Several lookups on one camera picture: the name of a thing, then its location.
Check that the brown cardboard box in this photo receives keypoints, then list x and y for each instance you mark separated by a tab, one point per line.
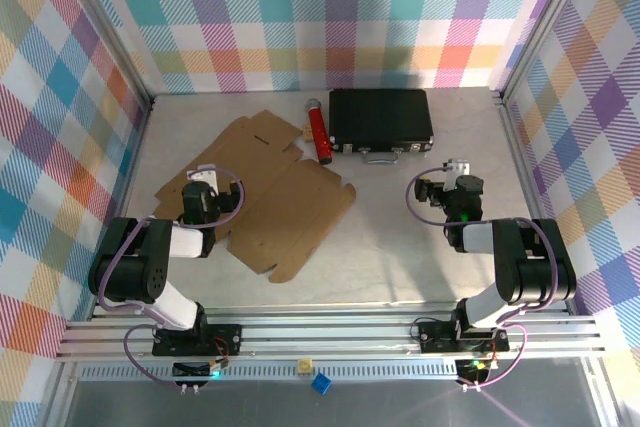
295	212

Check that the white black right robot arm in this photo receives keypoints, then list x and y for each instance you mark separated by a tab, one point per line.
480	237

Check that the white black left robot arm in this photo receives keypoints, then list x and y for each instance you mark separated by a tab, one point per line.
185	242

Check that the black briefcase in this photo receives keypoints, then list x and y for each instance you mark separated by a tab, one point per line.
380	114

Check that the small beige wooden block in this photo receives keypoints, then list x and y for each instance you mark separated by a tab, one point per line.
307	132

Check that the red cylindrical tube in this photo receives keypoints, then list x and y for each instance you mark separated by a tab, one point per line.
320	132

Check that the left controller board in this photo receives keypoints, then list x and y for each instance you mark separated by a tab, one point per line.
195	369

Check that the controller board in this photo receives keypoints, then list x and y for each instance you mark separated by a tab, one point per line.
195	369
475	369

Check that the right controller board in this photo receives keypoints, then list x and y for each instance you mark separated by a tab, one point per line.
475	369

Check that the beige toy brick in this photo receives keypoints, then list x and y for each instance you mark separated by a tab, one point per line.
304	366

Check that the blue toy brick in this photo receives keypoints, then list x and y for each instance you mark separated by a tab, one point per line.
321	383

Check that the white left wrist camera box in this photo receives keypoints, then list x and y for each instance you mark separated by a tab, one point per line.
205	178

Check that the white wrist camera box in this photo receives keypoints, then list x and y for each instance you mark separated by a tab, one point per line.
457	169
205	178

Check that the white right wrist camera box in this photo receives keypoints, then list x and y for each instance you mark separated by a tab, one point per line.
457	169

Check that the aluminium table side rail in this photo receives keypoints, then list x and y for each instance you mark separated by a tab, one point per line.
521	162
134	162

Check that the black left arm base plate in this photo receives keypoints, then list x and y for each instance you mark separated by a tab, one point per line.
225	337

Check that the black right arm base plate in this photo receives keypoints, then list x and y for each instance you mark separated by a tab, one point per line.
435	337

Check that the aluminium mounting rail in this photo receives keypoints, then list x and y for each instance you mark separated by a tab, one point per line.
325	334

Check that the aluminium frame post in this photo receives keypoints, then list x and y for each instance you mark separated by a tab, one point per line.
112	32
542	22

